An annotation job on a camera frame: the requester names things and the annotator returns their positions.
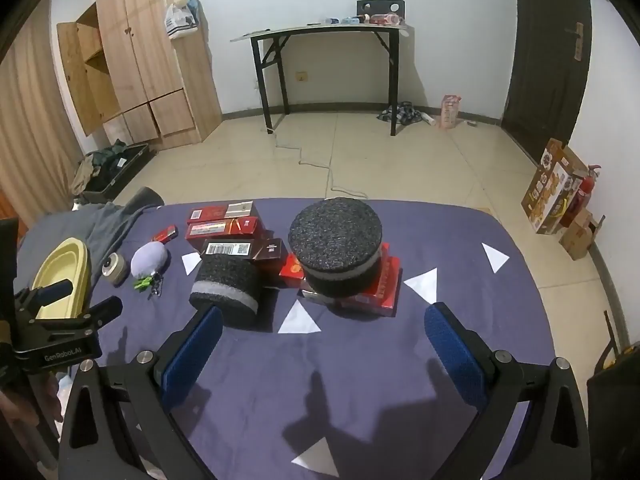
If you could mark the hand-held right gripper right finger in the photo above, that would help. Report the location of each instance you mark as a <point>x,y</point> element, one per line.
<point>455,355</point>

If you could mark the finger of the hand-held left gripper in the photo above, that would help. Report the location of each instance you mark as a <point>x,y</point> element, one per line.
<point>102,310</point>
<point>50,292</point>

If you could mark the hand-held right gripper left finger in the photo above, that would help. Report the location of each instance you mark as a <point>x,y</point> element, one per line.
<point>195,345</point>

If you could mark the pale yellow plastic basin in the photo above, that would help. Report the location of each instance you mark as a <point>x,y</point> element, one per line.
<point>65,270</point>

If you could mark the small round tape roll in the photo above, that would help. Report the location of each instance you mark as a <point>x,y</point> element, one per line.
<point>112,267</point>

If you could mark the small black foam cylinder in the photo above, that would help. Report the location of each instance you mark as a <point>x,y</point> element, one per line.
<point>225,285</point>

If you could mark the large red carton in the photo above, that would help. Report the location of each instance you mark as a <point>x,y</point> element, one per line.
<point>385,285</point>

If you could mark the dark box with white label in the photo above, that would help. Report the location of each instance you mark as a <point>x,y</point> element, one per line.
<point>227,249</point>

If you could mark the red box with gold stripe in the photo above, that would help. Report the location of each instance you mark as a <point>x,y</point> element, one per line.
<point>220,230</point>

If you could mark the small red and gold box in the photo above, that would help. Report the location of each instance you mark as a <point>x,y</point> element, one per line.
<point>291,271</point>

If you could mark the red box with silver panel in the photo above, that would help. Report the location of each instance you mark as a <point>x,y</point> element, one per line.
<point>210,214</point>

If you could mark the large black foam cylinder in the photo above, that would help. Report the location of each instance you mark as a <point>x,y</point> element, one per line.
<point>335,240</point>

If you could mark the person's left hand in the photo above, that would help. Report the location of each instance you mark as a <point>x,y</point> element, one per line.
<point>30,400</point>

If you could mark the grey cloth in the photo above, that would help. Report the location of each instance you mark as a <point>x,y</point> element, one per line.
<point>115,220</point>

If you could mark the open black suitcase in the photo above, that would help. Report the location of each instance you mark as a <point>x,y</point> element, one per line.
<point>115,170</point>

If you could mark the black bag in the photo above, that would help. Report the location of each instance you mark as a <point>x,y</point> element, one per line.
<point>615,410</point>

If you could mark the small brown cardboard box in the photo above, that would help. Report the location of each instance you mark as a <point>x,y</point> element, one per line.
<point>577,235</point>

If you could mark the beige curtain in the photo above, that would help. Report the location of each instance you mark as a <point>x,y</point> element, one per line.
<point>30,110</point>

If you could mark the printed cardboard box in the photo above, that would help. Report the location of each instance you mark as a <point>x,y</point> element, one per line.
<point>547,185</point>

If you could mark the red fire extinguisher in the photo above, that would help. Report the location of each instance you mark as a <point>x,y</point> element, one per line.
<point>582,195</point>

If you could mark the pink carton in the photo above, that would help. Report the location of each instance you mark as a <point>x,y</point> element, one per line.
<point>450,110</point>

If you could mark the plaid cloth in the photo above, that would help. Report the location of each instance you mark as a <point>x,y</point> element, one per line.
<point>400,114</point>

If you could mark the wooden wardrobe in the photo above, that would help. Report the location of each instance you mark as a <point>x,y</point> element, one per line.
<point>150,35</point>

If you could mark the white plastic bag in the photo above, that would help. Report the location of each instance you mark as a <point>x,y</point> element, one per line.
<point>180,22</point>

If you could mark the black door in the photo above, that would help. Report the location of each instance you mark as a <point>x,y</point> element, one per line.
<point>545,60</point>

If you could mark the black-legged folding table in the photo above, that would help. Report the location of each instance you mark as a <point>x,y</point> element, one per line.
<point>325,30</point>

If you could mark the red packet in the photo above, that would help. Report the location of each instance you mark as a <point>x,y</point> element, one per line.
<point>385,19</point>

